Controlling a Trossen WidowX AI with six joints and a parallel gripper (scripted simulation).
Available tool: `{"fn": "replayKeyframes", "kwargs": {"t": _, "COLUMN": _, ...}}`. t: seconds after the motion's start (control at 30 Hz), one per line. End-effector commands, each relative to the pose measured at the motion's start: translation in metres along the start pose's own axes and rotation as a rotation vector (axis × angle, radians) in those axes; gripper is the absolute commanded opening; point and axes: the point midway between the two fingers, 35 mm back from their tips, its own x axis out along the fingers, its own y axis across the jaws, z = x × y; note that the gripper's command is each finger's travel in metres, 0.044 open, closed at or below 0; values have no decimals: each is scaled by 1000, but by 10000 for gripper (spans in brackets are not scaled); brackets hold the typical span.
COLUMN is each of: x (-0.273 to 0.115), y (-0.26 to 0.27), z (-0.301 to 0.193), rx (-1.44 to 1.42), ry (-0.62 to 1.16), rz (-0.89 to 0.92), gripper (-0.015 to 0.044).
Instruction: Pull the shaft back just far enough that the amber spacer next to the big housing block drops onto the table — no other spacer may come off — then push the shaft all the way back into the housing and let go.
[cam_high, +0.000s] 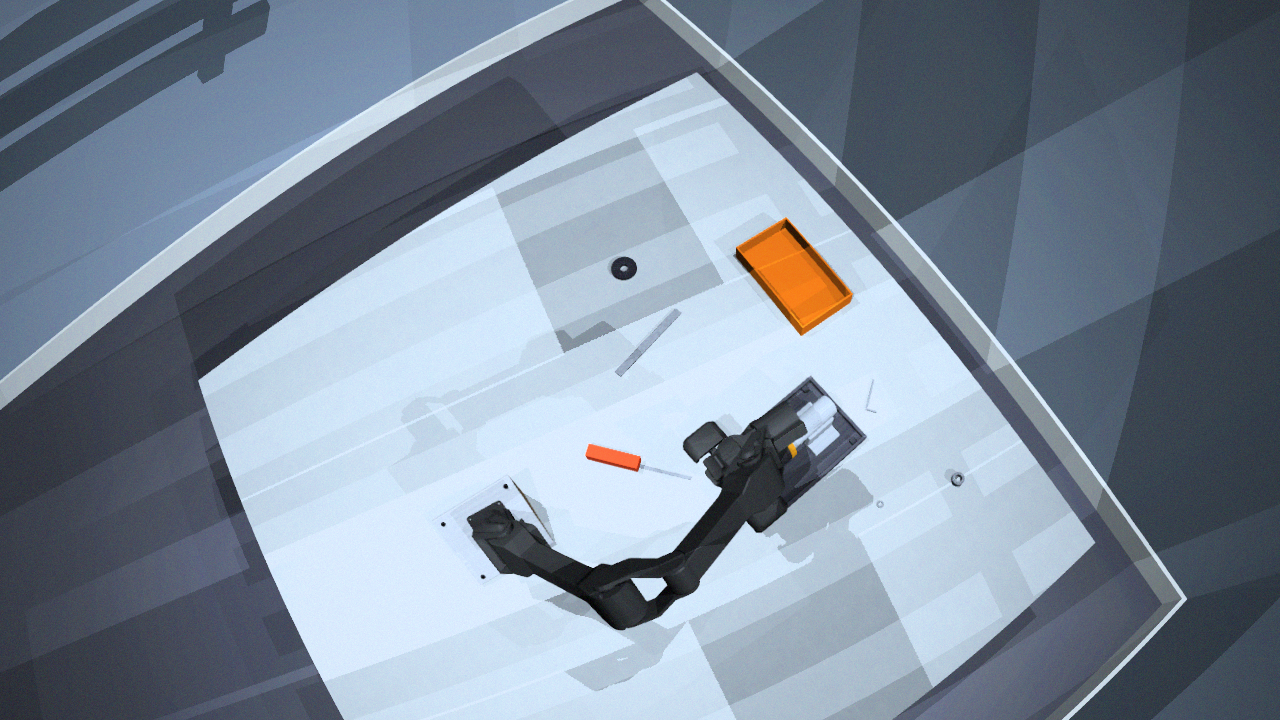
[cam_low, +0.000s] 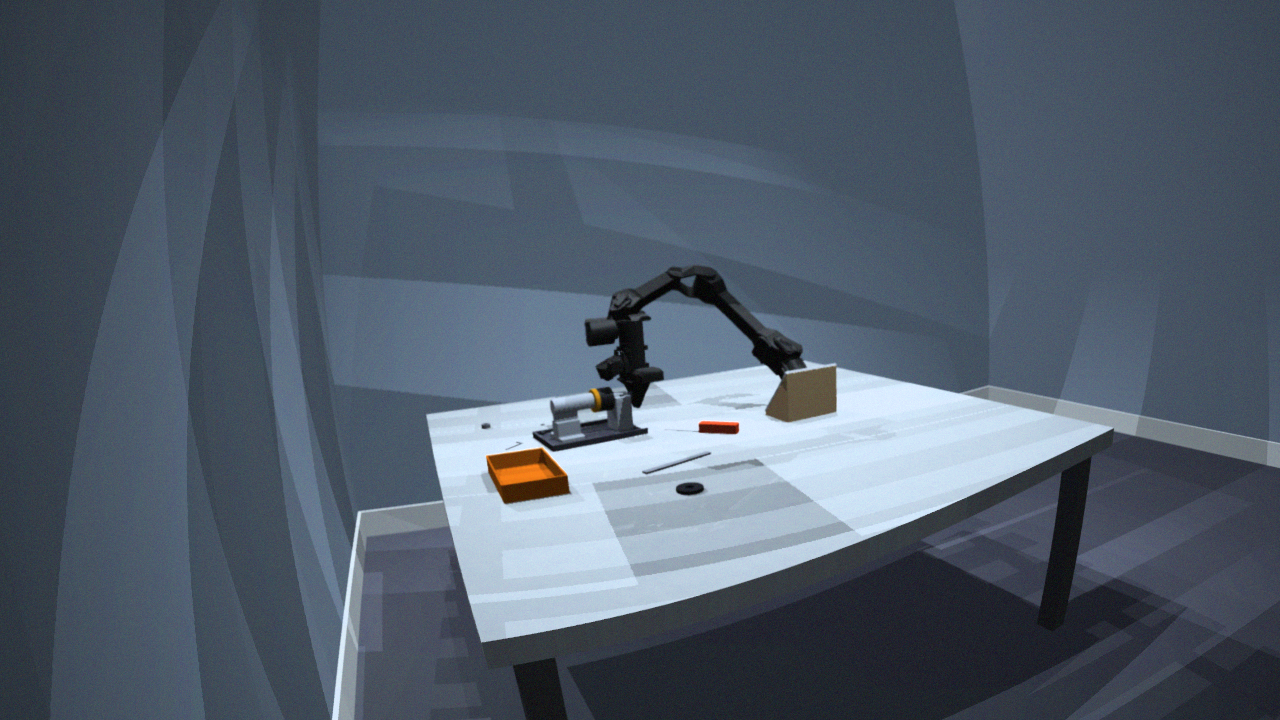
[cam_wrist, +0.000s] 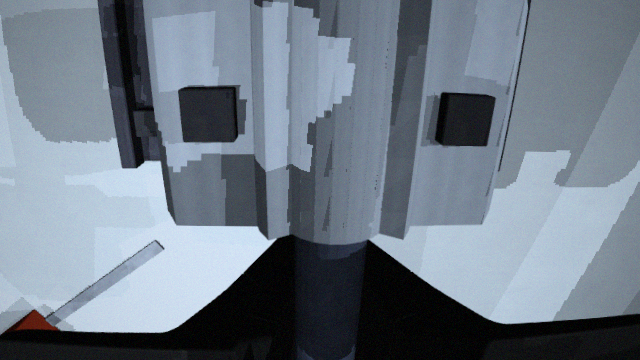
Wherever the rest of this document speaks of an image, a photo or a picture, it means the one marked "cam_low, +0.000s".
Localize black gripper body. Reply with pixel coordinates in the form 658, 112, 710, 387
616, 341, 664, 384

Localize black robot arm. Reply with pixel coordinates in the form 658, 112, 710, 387
584, 265, 806, 380

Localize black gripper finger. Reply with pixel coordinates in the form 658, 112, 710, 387
625, 380, 652, 409
616, 378, 635, 407

